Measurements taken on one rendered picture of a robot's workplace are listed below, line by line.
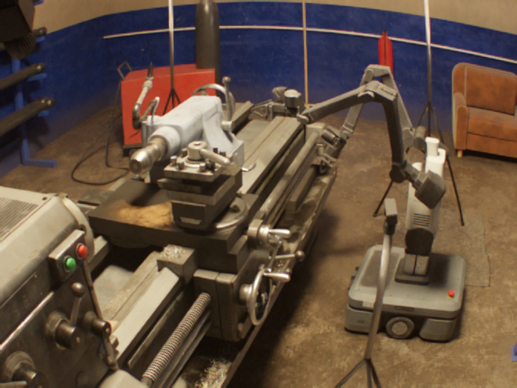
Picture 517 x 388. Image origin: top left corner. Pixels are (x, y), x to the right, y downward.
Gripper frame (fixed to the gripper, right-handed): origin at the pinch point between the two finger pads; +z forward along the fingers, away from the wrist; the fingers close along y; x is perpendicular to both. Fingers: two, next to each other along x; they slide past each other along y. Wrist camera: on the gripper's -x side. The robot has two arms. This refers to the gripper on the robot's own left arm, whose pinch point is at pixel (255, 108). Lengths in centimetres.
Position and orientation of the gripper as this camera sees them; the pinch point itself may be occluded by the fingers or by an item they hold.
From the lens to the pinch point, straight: 241.8
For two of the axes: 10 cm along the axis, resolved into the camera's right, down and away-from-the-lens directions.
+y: -3.2, 4.3, -8.5
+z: -9.5, -1.1, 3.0
